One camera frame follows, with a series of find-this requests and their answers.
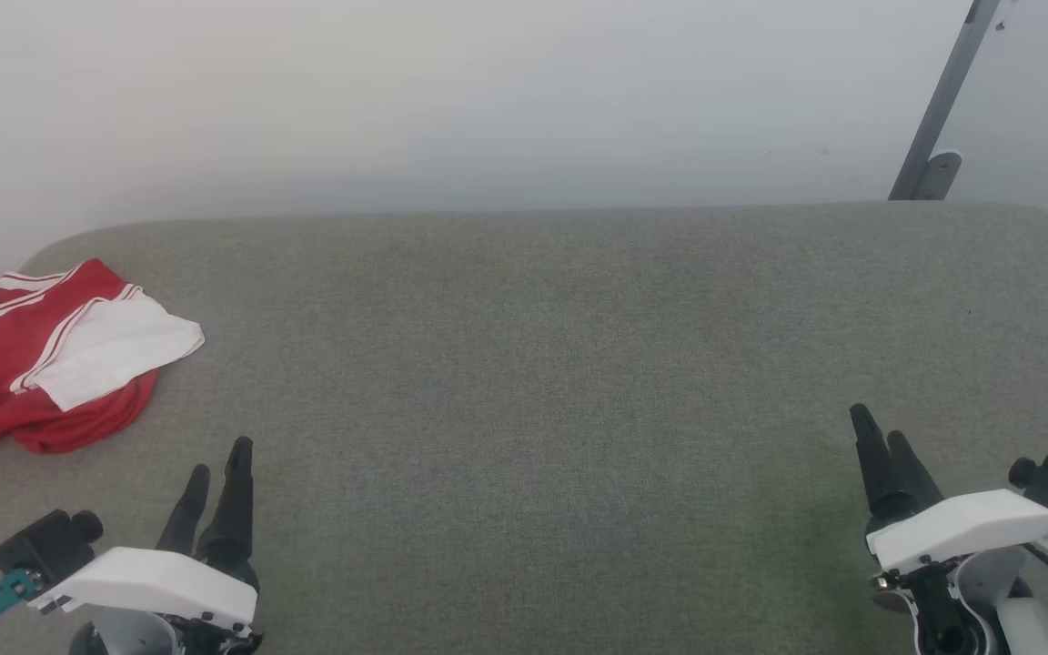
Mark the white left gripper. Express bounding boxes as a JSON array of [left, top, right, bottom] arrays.
[[33, 437, 261, 655]]

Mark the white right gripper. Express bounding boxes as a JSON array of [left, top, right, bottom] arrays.
[[850, 403, 1048, 655]]

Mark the red and white shirt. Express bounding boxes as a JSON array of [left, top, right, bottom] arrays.
[[0, 258, 207, 479]]

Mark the grey fabric sofa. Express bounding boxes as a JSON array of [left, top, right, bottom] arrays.
[[0, 202, 1048, 655]]

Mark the grey metal pole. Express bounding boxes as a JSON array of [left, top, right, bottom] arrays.
[[888, 0, 1003, 201]]

